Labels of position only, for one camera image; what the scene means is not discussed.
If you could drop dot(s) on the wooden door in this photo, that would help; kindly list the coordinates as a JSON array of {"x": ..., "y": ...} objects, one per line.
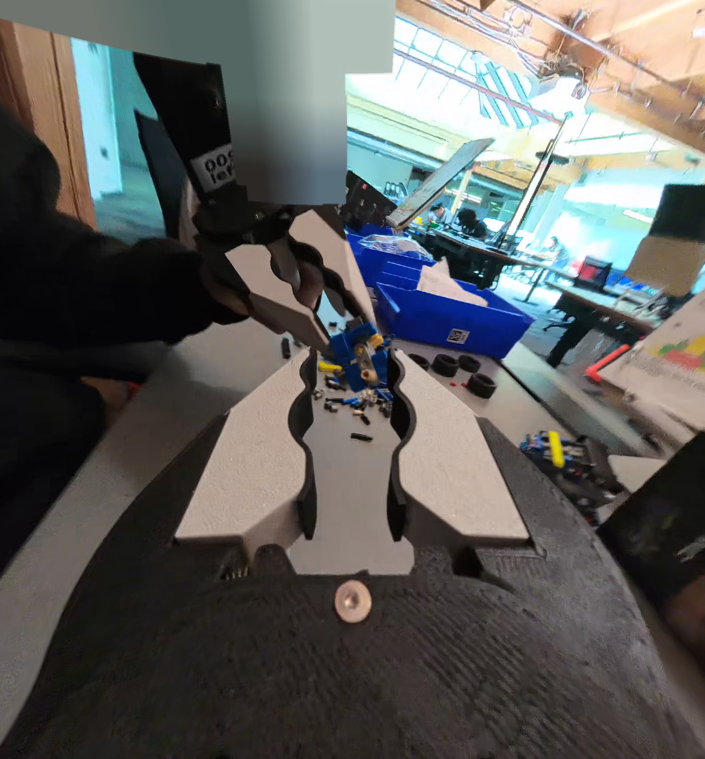
[{"x": 38, "y": 118}]

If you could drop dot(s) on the person's left hand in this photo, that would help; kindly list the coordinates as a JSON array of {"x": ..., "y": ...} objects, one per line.
[{"x": 305, "y": 287}]

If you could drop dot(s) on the blue toy brick engine assembly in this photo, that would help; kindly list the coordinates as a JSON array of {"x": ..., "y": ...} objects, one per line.
[{"x": 346, "y": 347}]

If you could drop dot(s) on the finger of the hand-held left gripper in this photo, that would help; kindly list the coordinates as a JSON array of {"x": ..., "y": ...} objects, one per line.
[
  {"x": 328, "y": 249},
  {"x": 263, "y": 284}
]

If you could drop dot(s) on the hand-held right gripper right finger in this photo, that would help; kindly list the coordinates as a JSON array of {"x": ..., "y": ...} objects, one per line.
[{"x": 453, "y": 468}]

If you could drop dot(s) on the dark toy set box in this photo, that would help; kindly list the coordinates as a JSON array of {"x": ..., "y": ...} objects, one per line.
[{"x": 672, "y": 533}]

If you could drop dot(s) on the blue plastic bin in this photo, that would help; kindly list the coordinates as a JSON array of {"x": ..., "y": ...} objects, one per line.
[
  {"x": 423, "y": 326},
  {"x": 364, "y": 261}
]

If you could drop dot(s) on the white leaning board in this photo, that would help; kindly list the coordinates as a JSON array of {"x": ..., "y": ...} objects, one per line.
[{"x": 441, "y": 178}]

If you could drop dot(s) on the white box with colourful print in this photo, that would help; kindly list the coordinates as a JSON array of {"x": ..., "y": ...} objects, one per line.
[{"x": 655, "y": 379}]

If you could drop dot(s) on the black cardboard box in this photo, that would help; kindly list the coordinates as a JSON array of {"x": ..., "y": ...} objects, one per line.
[{"x": 367, "y": 204}]

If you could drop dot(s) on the pile of loose toy bricks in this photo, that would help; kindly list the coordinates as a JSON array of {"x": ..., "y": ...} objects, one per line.
[{"x": 358, "y": 403}]

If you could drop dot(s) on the black rubber toy tire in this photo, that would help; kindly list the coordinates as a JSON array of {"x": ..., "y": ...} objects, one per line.
[
  {"x": 445, "y": 363},
  {"x": 470, "y": 363},
  {"x": 483, "y": 385},
  {"x": 419, "y": 360}
]

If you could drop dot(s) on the person's black clothing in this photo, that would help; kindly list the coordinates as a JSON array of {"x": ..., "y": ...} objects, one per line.
[{"x": 26, "y": 445}]

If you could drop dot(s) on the person's left forearm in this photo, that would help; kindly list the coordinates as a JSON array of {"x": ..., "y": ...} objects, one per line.
[{"x": 91, "y": 278}]

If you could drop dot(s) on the clear plastic bag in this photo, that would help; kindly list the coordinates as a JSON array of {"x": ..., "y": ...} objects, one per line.
[{"x": 394, "y": 244}]

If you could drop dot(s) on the white paper sheet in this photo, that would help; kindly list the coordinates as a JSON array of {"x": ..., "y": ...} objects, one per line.
[{"x": 447, "y": 287}]

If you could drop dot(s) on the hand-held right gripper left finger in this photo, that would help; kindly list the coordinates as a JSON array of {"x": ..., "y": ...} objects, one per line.
[{"x": 251, "y": 468}]

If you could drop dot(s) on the orange angled bar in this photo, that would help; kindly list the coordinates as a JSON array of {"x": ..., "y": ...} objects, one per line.
[{"x": 604, "y": 361}]

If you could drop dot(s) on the partly built blue toy chassis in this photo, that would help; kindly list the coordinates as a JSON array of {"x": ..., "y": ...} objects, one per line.
[{"x": 556, "y": 448}]

